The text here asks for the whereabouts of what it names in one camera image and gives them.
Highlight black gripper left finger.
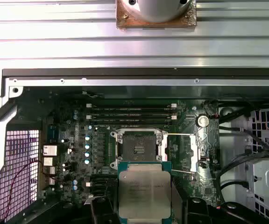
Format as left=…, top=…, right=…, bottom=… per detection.
left=20, top=196, right=120, bottom=224

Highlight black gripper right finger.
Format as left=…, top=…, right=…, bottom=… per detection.
left=172, top=186, right=269, bottom=224

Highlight silver green CPU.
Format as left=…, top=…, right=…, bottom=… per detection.
left=117, top=161, right=173, bottom=221

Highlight metal socket cover frame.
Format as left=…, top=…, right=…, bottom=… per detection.
left=161, top=132, right=200, bottom=175

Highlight black RAM slot white clips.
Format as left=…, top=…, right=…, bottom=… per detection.
left=85, top=181, right=119, bottom=187
left=86, top=103, right=178, bottom=109
left=86, top=114, right=178, bottom=120

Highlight metal CPU socket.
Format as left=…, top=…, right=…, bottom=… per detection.
left=109, top=129, right=170, bottom=170

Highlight green motherboard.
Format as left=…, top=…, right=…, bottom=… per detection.
left=15, top=97, right=220, bottom=210

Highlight silver coin battery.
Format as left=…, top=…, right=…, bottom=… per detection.
left=196, top=114, right=210, bottom=128

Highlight blue rear port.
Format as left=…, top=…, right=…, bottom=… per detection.
left=47, top=125, right=67, bottom=143

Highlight black silver PC case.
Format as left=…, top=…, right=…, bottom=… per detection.
left=0, top=67, right=269, bottom=224

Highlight black data cable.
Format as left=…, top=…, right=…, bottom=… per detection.
left=217, top=149, right=269, bottom=206

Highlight red black fan wire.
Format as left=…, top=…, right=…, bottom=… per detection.
left=3, top=160, right=44, bottom=221

